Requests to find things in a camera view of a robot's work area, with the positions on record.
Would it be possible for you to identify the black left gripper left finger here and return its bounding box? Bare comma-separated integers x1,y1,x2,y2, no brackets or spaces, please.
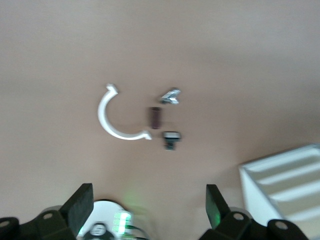
0,183,95,240

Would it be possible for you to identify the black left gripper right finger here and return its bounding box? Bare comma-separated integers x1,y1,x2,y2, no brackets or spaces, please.
201,184,308,240

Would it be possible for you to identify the white drawer cabinet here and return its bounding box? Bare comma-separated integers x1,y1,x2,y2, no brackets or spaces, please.
238,142,320,240

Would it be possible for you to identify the small black white-capped button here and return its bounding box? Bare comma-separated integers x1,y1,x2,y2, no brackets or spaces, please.
161,130,183,151

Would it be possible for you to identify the white curved plastic clamp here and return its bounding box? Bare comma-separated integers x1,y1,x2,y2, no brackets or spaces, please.
97,82,153,141

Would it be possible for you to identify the dark brown small block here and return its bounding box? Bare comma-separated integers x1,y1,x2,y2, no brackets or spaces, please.
148,106,163,130

